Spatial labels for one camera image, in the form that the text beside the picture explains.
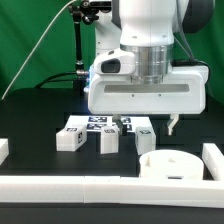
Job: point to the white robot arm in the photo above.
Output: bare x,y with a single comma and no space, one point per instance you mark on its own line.
141,77

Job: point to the white round stool seat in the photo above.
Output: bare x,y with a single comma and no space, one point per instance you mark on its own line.
171,164

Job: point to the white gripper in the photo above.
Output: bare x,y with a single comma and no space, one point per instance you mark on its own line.
181,92

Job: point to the white front rail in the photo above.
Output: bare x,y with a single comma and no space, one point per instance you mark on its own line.
118,190

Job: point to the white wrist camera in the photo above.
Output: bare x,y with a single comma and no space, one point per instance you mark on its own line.
115,62

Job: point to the black overhead camera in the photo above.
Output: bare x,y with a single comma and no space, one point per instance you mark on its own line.
98,4

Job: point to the white paper with markers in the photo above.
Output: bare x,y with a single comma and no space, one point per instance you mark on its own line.
95,123

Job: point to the white left rail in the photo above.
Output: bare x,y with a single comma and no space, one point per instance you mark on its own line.
4,150

